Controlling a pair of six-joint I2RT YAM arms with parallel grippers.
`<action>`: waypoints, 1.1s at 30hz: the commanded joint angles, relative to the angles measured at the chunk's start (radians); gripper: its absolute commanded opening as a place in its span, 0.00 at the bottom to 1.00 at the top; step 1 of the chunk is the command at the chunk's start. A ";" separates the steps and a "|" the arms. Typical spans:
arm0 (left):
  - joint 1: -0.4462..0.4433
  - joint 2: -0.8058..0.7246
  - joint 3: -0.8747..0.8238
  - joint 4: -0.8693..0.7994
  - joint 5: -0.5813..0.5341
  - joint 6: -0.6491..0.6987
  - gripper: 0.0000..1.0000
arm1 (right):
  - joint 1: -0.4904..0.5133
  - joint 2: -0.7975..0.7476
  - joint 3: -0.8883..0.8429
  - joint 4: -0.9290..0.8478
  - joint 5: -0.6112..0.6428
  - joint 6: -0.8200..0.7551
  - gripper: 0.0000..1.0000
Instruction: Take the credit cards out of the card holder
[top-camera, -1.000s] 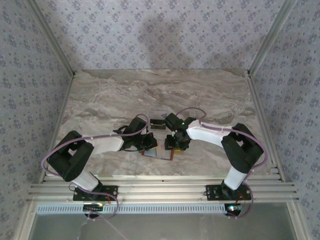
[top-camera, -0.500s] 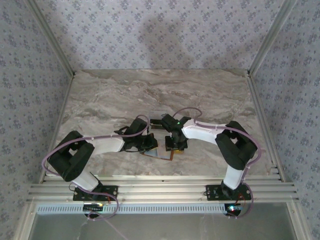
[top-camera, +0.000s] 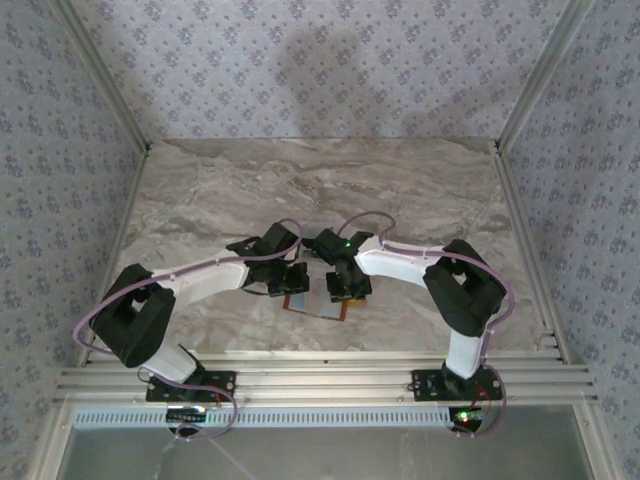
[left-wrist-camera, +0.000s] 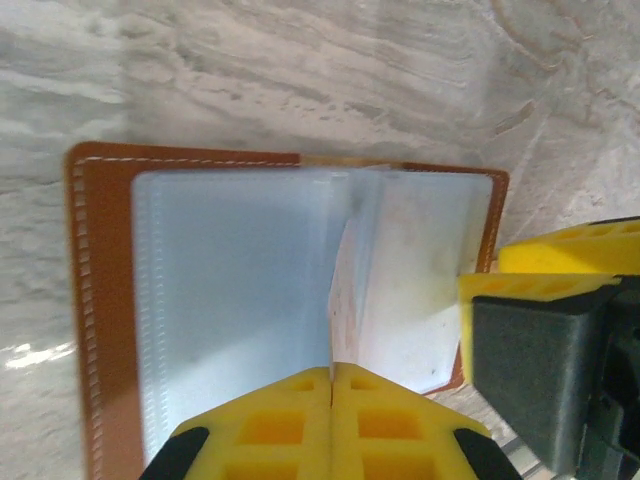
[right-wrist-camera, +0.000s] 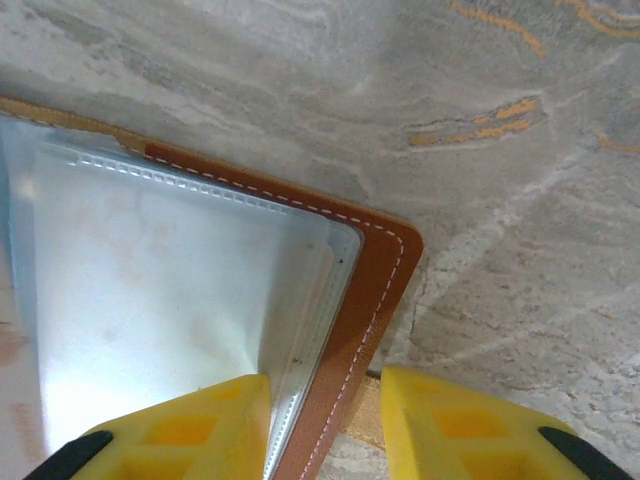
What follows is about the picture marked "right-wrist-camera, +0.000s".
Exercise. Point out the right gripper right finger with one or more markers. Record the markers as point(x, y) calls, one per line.
point(425, 450)

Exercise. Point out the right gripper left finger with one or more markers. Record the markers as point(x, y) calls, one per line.
point(225, 450)

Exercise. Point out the brown leather card holder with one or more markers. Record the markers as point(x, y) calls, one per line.
point(385, 280)

